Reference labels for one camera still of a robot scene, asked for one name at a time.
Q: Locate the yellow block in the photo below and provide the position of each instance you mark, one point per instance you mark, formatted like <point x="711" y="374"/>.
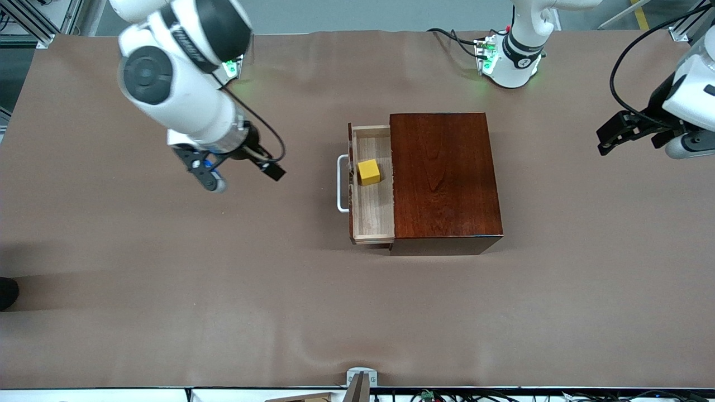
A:
<point x="368" y="172"/>

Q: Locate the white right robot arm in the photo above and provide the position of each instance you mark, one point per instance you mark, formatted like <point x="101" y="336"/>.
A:
<point x="184" y="106"/>

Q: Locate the yellow floor tape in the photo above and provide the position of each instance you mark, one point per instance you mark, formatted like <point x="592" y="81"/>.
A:
<point x="640" y="14"/>

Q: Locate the grey diagonal metal bar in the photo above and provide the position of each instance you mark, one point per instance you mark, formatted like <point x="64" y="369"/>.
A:
<point x="623" y="15"/>

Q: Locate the brown table cloth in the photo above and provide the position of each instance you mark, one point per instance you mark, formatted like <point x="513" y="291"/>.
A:
<point x="223" y="279"/>

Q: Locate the dark brown wooden cabinet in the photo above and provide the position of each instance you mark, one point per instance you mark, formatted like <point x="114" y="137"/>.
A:
<point x="447" y="178"/>

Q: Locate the black round object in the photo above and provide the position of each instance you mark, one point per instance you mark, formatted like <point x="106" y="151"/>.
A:
<point x="6" y="293"/>

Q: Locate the green connector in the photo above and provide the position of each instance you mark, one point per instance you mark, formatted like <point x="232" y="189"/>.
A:
<point x="428" y="395"/>

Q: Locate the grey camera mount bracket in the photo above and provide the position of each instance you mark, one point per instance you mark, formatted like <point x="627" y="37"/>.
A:
<point x="361" y="382"/>

